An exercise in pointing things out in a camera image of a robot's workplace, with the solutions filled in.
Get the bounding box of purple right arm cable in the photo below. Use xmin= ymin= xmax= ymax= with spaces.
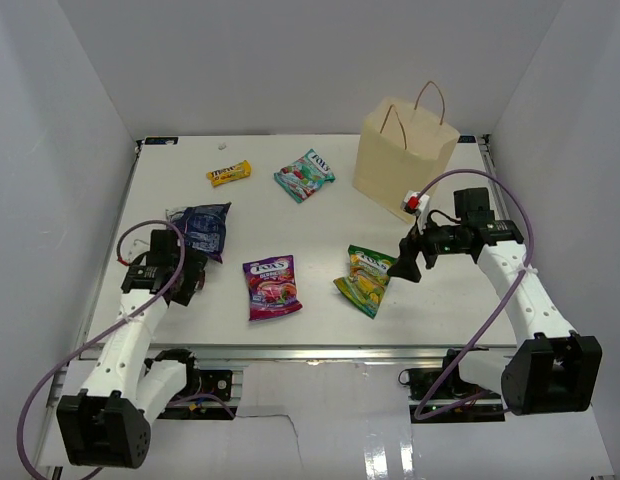
xmin=413 ymin=168 xmax=536 ymax=420

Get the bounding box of aluminium table front rail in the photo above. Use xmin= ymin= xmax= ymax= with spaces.
xmin=78 ymin=345 xmax=514 ymax=362

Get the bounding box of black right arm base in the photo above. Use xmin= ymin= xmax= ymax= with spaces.
xmin=397 ymin=349 xmax=506 ymax=424

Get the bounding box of teal Fox's candy bag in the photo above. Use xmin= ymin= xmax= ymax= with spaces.
xmin=273 ymin=149 xmax=336 ymax=203

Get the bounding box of blue label sticker right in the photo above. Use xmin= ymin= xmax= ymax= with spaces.
xmin=458 ymin=135 xmax=476 ymax=144

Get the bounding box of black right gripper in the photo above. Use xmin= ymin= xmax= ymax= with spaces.
xmin=388 ymin=210 xmax=469 ymax=283

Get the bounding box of yellow M&M's candy packet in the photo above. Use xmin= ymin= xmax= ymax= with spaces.
xmin=206 ymin=160 xmax=252 ymax=188

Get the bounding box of purple Fox's candy bag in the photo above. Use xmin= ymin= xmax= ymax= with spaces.
xmin=242 ymin=255 xmax=303 ymax=322

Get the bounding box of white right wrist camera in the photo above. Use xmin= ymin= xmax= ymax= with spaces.
xmin=401 ymin=190 xmax=430 ymax=218

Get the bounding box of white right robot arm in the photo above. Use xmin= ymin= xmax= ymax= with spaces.
xmin=388 ymin=187 xmax=602 ymax=415

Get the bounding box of blue label sticker left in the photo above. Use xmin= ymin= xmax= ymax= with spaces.
xmin=143 ymin=137 xmax=179 ymax=146

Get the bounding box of blue label sticker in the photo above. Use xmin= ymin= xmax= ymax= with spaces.
xmin=143 ymin=137 xmax=179 ymax=146
xmin=458 ymin=135 xmax=476 ymax=144

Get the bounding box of dark blue snack bag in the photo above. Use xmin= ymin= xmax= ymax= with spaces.
xmin=165 ymin=202 xmax=232 ymax=263

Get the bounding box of green Fox's candy bag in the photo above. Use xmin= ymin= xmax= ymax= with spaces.
xmin=333 ymin=245 xmax=396 ymax=319

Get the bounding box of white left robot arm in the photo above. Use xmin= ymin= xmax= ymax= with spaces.
xmin=56 ymin=227 xmax=207 ymax=469

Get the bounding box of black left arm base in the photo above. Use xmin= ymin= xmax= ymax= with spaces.
xmin=144 ymin=348 xmax=237 ymax=421

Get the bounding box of beige paper bag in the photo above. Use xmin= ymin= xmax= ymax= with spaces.
xmin=353 ymin=80 xmax=460 ymax=223

